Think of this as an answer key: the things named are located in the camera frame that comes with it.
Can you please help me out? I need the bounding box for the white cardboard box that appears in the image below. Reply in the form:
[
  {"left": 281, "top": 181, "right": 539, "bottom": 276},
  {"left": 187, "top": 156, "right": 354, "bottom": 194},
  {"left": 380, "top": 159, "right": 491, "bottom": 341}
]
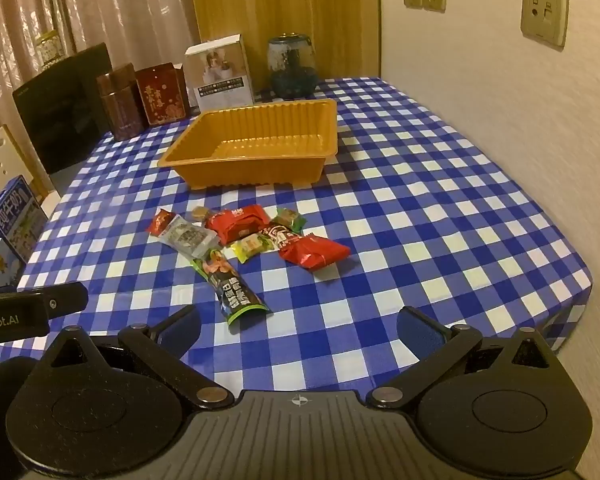
[{"left": 185, "top": 34, "right": 255, "bottom": 111}]

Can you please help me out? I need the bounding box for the grey snack packet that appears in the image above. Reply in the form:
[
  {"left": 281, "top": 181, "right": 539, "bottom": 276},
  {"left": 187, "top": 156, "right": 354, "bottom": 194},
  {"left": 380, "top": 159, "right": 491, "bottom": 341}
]
[{"left": 160, "top": 215, "right": 217, "bottom": 263}]

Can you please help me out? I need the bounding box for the beige data socket plate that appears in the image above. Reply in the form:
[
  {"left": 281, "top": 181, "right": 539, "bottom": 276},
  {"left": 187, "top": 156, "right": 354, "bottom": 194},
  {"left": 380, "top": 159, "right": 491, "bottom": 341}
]
[{"left": 520, "top": 0, "right": 570, "bottom": 51}]

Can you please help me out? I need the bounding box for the blue milk carton box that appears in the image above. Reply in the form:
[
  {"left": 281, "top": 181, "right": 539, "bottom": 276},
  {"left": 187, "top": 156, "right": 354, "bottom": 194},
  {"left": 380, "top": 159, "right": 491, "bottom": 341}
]
[{"left": 0, "top": 175, "right": 49, "bottom": 266}]

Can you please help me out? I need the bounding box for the yellow green snack packet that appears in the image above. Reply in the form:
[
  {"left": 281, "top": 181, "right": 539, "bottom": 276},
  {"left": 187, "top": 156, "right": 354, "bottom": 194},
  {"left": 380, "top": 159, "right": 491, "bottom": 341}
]
[{"left": 228, "top": 234, "right": 276, "bottom": 263}]

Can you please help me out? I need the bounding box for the white chair back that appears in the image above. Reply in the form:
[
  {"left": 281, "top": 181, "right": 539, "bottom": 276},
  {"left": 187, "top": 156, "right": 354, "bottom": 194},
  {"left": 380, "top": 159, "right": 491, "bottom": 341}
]
[{"left": 0, "top": 125, "right": 28, "bottom": 198}]

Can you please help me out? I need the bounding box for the white blue box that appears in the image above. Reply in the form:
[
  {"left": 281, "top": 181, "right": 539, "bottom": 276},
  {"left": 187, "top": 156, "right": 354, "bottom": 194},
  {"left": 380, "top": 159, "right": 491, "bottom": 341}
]
[{"left": 0, "top": 237, "right": 28, "bottom": 291}]

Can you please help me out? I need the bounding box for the dark red box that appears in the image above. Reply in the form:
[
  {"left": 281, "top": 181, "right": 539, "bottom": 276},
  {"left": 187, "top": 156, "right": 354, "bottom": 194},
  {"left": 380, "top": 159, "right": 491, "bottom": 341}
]
[{"left": 172, "top": 64, "right": 201, "bottom": 111}]

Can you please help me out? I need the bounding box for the sheer curtain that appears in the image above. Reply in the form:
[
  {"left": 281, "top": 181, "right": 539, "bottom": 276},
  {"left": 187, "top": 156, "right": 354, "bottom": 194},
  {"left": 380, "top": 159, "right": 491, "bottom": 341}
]
[{"left": 0, "top": 0, "right": 201, "bottom": 161}]

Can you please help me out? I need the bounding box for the wooden panel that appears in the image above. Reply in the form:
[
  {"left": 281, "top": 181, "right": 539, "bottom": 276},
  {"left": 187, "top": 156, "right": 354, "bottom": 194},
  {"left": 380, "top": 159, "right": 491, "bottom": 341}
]
[{"left": 187, "top": 0, "right": 381, "bottom": 86}]

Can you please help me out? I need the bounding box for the dark red printed snack packet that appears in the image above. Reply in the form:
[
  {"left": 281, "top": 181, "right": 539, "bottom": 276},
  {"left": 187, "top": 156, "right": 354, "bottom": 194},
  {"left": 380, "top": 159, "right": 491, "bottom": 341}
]
[{"left": 260, "top": 225, "right": 306, "bottom": 251}]

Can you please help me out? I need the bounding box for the brown metal canister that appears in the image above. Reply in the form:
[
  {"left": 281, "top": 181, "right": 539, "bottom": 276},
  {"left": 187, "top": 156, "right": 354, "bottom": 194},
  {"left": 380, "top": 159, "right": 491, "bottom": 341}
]
[{"left": 96, "top": 62, "right": 148, "bottom": 142}]

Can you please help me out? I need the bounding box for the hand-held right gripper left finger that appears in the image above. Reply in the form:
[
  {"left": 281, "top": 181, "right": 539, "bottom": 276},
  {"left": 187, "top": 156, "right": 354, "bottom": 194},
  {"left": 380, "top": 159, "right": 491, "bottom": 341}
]
[{"left": 45, "top": 304, "right": 236, "bottom": 411}]

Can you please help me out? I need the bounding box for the pale labelled jar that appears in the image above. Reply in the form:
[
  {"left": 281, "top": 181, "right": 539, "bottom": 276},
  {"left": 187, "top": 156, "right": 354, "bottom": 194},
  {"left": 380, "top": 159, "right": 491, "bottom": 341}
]
[{"left": 36, "top": 30, "right": 63, "bottom": 67}]

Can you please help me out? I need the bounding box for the glass jar with dark lid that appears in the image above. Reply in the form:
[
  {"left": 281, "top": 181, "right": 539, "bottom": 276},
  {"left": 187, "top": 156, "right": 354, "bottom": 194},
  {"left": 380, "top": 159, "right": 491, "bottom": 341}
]
[{"left": 266, "top": 34, "right": 318, "bottom": 101}]

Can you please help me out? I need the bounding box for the orange plastic tray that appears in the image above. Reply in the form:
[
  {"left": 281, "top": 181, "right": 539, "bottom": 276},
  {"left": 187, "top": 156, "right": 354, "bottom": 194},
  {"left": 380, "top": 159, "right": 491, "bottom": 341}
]
[{"left": 157, "top": 98, "right": 339, "bottom": 192}]

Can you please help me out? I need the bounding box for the blue white checked tablecloth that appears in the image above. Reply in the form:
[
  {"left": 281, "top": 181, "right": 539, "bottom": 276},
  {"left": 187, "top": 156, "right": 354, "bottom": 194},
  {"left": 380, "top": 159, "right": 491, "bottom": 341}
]
[{"left": 0, "top": 76, "right": 595, "bottom": 396}]

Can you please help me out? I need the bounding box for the green snack cake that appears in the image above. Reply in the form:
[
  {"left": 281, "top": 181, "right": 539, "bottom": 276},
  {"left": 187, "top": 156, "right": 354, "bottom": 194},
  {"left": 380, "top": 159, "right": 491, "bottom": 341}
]
[{"left": 272, "top": 207, "right": 307, "bottom": 233}]

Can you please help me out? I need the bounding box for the black monitor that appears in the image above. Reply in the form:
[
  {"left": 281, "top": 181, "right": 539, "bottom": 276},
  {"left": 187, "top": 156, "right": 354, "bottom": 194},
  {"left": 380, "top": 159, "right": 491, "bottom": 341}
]
[{"left": 12, "top": 42, "right": 113, "bottom": 176}]

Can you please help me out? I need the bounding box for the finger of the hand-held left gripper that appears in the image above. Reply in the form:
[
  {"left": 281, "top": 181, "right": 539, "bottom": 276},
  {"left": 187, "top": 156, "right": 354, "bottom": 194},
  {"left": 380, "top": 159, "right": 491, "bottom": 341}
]
[{"left": 15, "top": 281, "right": 89, "bottom": 318}]

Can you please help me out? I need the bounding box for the small red snack packet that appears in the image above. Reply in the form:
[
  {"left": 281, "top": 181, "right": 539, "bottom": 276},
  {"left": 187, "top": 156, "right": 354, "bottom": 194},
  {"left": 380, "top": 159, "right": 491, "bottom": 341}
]
[{"left": 146, "top": 208, "right": 176, "bottom": 237}]

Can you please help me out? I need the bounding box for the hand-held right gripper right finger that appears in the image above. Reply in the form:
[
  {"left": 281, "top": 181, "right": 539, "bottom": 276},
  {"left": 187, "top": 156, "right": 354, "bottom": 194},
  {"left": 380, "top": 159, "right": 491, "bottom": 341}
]
[{"left": 371, "top": 305, "right": 556, "bottom": 410}]

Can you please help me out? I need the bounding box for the white snack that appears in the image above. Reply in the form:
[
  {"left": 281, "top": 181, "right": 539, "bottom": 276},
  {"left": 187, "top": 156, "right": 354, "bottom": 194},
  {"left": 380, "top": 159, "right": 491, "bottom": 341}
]
[{"left": 192, "top": 252, "right": 271, "bottom": 335}]

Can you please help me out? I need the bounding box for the red gold printed tin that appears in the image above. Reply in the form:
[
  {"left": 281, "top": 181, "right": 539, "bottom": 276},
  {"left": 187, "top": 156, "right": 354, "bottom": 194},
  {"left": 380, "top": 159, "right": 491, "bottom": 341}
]
[{"left": 134, "top": 62, "right": 191, "bottom": 127}]

